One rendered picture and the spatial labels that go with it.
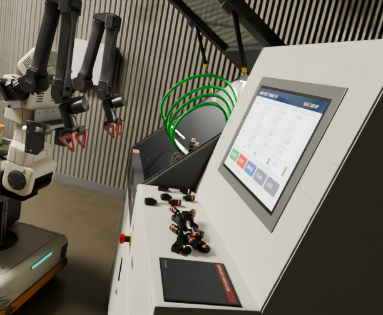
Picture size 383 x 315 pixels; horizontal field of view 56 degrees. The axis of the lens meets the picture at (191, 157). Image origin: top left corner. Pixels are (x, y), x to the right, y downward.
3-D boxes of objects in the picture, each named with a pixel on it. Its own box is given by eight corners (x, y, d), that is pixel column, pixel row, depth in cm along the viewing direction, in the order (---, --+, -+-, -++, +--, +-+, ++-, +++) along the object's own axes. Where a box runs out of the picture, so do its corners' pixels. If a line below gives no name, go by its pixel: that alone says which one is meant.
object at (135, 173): (127, 175, 201) (131, 148, 197) (134, 176, 202) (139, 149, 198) (129, 224, 142) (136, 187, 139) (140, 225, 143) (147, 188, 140)
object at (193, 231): (161, 215, 110) (164, 198, 108) (194, 219, 112) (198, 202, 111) (171, 254, 88) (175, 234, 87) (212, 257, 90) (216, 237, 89)
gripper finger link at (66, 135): (86, 147, 158) (79, 127, 157) (77, 150, 151) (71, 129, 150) (72, 151, 160) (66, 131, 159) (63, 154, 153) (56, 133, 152)
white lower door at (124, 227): (109, 281, 218) (126, 175, 202) (112, 281, 218) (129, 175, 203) (104, 369, 157) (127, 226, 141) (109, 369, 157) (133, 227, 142)
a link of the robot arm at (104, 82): (113, 17, 193) (104, 12, 183) (123, 19, 193) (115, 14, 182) (102, 95, 203) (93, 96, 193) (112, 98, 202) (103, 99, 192)
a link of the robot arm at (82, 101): (62, 90, 160) (51, 90, 152) (84, 83, 158) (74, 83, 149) (70, 116, 162) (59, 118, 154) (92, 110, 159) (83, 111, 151)
